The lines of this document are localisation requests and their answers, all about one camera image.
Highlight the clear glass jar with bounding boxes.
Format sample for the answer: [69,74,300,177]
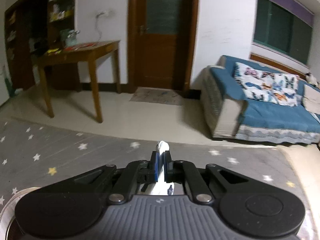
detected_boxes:
[60,29,80,47]

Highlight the grey cushion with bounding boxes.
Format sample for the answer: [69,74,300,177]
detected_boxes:
[302,84,320,115]

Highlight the green framed window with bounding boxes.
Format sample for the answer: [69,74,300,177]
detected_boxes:
[251,0,314,68]

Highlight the patterned doormat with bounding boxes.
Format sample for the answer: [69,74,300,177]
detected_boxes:
[129,87,184,106]

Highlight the red paper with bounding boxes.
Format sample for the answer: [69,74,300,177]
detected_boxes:
[64,42,99,50]

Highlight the grey star quilted table cover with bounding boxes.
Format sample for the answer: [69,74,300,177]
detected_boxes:
[0,120,320,240]

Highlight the white wall socket with cable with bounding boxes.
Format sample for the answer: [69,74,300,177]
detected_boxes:
[94,10,110,42]

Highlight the wooden side table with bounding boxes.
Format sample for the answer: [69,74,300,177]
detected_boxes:
[31,40,121,123]

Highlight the wooden shelf cabinet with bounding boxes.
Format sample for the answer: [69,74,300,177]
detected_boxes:
[4,0,80,92]

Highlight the brown wooden door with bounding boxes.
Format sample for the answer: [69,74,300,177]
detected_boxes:
[127,0,200,92]

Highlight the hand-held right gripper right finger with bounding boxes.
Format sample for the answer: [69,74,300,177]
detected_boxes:
[162,150,258,204]

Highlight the white polka dot pants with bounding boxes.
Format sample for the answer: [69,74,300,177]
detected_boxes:
[144,140,185,196]

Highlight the blue sofa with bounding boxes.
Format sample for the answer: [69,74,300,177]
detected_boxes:
[201,54,320,145]

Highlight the butterfly print pillow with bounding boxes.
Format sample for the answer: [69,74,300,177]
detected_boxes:
[232,62,280,104]
[271,73,300,107]

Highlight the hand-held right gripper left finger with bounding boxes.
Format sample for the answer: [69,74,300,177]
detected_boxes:
[64,150,162,204]

